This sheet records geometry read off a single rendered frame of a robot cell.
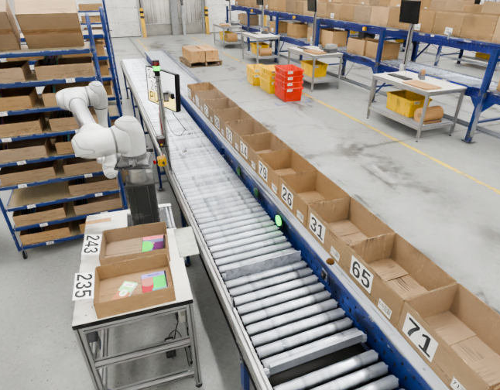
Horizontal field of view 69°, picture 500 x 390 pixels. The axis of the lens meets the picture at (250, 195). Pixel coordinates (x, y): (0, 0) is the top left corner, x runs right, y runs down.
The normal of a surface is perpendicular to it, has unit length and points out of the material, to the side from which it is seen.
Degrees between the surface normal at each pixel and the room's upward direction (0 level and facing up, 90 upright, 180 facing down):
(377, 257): 89
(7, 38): 118
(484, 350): 0
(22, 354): 0
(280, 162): 89
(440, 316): 0
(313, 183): 89
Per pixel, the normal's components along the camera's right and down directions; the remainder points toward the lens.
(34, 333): 0.00, -0.86
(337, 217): 0.36, 0.46
